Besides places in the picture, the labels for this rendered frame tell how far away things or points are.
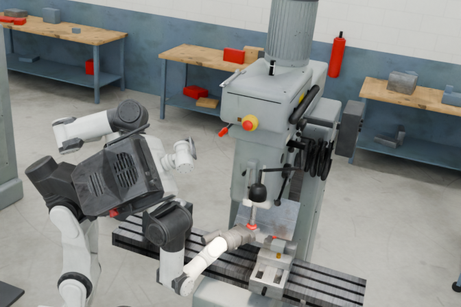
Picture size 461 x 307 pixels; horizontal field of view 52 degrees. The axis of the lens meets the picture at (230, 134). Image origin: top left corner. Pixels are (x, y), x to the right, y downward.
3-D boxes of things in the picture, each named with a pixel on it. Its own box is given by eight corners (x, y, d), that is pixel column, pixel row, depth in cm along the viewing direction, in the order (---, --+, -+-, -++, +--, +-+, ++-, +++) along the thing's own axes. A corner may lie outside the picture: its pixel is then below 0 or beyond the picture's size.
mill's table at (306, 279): (358, 327, 203) (361, 313, 200) (111, 244, 238) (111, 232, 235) (363, 292, 223) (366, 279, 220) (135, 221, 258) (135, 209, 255)
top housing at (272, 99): (283, 137, 172) (289, 95, 165) (217, 122, 179) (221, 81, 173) (309, 100, 213) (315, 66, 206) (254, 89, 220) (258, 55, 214)
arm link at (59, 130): (90, 149, 196) (51, 155, 180) (84, 125, 197) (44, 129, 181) (107, 142, 190) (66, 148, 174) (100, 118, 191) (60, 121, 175)
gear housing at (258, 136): (284, 151, 184) (287, 127, 180) (226, 137, 191) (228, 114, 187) (302, 123, 214) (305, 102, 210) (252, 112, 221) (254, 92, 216)
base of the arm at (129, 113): (111, 134, 168) (143, 133, 168) (110, 99, 169) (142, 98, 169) (120, 137, 183) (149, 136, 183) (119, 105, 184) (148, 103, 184)
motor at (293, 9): (303, 70, 199) (315, -8, 186) (258, 62, 204) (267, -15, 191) (312, 60, 216) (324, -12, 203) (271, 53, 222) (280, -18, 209)
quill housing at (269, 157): (271, 213, 201) (281, 146, 188) (226, 201, 207) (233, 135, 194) (282, 193, 217) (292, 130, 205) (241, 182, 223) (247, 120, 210)
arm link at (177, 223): (168, 259, 166) (169, 227, 161) (149, 249, 171) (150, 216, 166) (189, 244, 175) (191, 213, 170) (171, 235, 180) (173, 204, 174)
